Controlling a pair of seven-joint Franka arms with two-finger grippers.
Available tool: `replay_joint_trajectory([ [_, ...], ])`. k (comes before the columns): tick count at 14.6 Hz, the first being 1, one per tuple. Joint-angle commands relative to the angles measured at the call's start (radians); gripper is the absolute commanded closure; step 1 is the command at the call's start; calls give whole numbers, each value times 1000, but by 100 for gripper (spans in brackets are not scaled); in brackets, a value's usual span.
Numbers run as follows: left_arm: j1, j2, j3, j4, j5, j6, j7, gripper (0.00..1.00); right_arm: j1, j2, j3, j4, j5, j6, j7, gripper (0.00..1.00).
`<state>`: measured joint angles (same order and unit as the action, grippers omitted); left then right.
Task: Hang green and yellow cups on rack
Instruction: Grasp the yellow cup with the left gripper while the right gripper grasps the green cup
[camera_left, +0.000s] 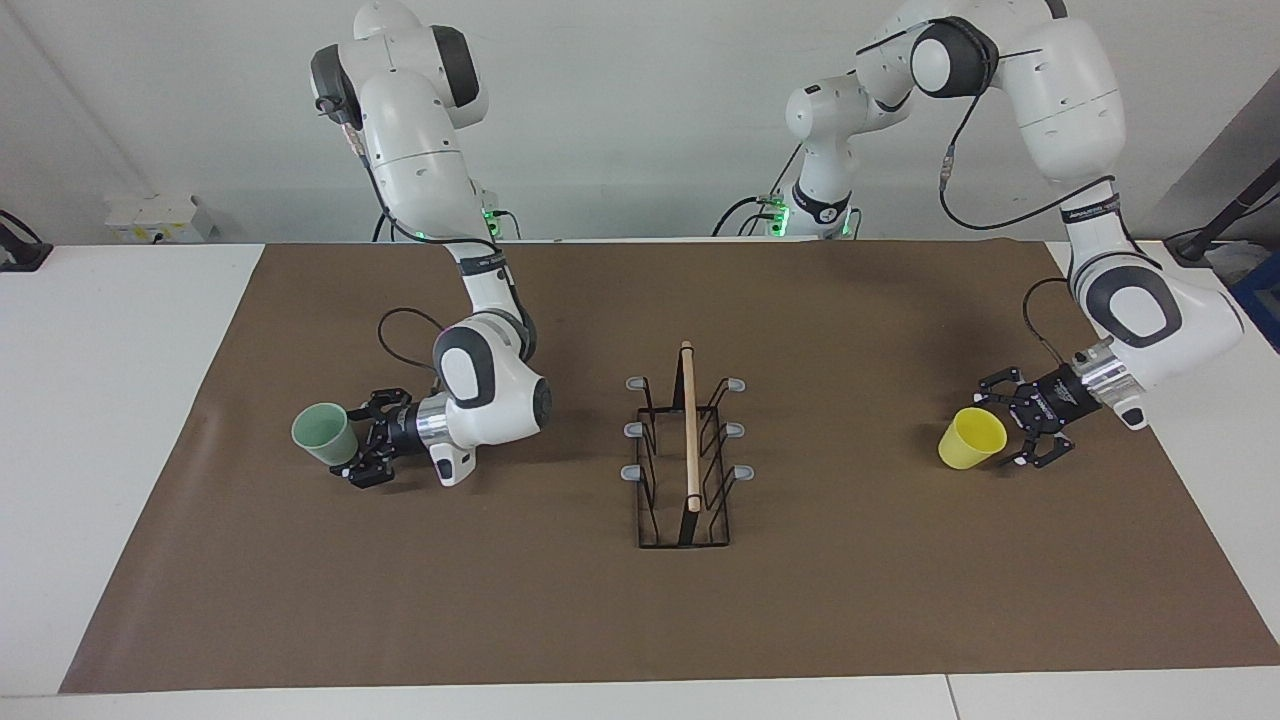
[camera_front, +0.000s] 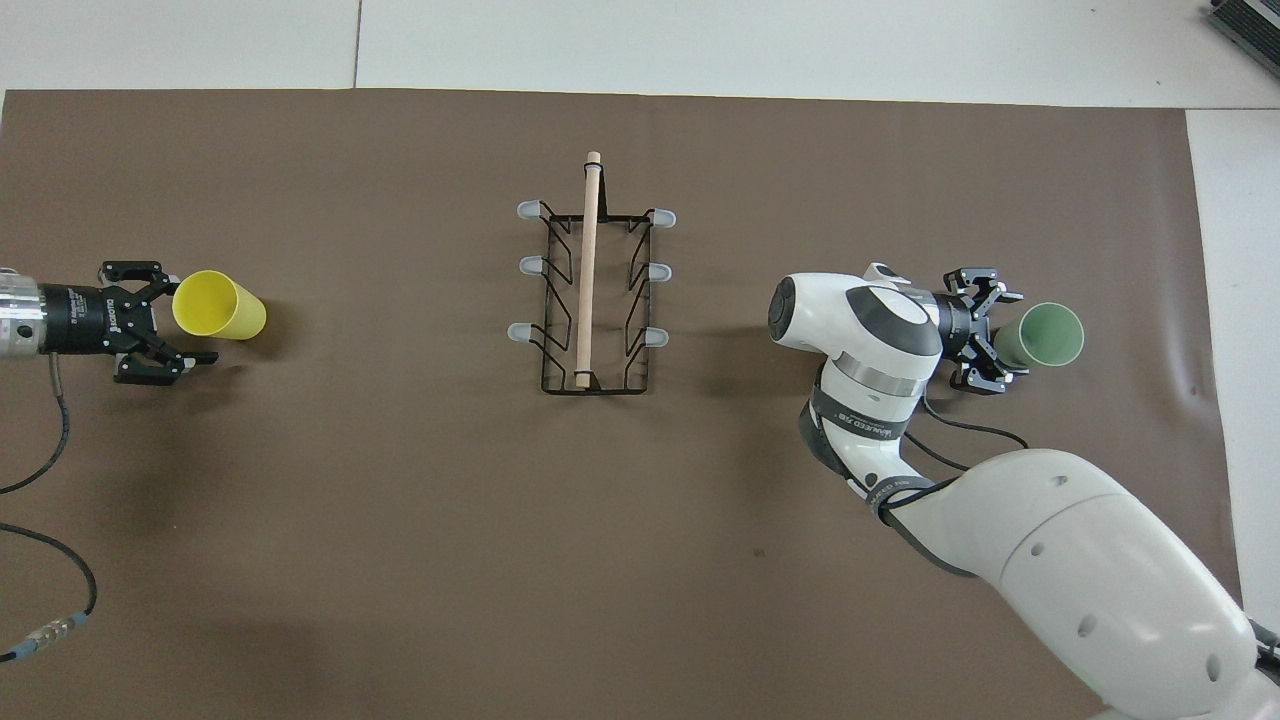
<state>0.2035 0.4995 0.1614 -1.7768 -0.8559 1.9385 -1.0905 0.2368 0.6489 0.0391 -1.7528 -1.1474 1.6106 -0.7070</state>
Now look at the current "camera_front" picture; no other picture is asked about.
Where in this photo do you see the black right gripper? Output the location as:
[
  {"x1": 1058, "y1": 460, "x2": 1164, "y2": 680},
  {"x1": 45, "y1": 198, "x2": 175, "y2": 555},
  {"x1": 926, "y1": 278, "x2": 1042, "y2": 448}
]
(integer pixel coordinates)
[{"x1": 935, "y1": 267, "x2": 1032, "y2": 394}]

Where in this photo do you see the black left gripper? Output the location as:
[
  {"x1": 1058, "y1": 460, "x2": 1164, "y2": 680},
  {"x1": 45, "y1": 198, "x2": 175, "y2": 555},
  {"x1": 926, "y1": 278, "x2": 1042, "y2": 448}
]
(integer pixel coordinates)
[{"x1": 38, "y1": 262, "x2": 220, "y2": 388}]

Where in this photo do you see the pale green plastic cup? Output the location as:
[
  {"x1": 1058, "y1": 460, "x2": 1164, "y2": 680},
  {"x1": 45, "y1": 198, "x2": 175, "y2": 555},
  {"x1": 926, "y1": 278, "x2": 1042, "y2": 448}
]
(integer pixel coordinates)
[{"x1": 995, "y1": 302, "x2": 1085, "y2": 370}]

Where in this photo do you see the yellow plastic cup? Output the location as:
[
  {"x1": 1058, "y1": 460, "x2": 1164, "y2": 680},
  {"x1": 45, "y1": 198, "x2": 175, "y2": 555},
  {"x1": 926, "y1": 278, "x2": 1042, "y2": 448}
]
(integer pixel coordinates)
[{"x1": 173, "y1": 270, "x2": 268, "y2": 341}]

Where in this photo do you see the grey ribbed device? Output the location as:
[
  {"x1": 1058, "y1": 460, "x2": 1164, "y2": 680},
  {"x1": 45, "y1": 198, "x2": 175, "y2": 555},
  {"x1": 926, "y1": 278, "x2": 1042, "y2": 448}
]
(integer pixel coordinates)
[{"x1": 1200, "y1": 0, "x2": 1280, "y2": 51}]

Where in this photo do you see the brown table mat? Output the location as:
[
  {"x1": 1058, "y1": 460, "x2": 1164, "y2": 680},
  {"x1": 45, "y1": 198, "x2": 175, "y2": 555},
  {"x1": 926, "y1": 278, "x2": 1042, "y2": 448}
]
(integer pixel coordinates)
[{"x1": 0, "y1": 88, "x2": 1259, "y2": 720}]

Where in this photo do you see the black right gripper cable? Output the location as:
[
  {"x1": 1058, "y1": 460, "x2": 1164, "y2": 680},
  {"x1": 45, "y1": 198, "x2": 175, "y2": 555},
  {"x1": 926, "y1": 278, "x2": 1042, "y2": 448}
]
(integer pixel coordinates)
[{"x1": 878, "y1": 395, "x2": 1031, "y2": 579}]

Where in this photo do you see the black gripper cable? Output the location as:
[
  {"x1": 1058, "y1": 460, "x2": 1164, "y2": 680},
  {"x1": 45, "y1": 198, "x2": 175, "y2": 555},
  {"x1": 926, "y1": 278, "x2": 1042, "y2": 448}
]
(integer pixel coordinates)
[
  {"x1": 878, "y1": 395, "x2": 1031, "y2": 579},
  {"x1": 0, "y1": 352, "x2": 98, "y2": 663}
]

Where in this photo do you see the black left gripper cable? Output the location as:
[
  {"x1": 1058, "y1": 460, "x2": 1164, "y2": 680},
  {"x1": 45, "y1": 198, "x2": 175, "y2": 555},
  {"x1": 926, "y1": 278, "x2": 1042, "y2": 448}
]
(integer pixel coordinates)
[{"x1": 0, "y1": 352, "x2": 98, "y2": 663}]

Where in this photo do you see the black wire cup rack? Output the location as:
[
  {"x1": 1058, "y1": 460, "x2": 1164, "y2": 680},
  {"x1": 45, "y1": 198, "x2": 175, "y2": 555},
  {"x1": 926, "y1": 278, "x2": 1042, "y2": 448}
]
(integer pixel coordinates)
[{"x1": 507, "y1": 151, "x2": 678, "y2": 397}]

